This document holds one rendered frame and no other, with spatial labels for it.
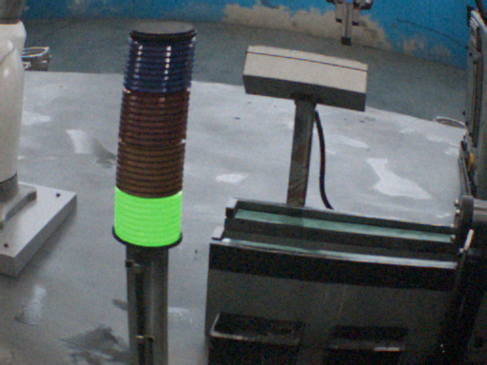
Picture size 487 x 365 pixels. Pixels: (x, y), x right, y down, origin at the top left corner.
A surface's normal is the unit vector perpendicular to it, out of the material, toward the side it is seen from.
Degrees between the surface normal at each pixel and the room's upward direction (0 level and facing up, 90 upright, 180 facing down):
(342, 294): 90
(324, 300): 90
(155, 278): 90
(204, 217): 0
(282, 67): 52
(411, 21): 90
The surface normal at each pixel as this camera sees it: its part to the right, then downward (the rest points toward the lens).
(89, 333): 0.08, -0.93
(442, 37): -0.20, 0.33
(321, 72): -0.07, -0.30
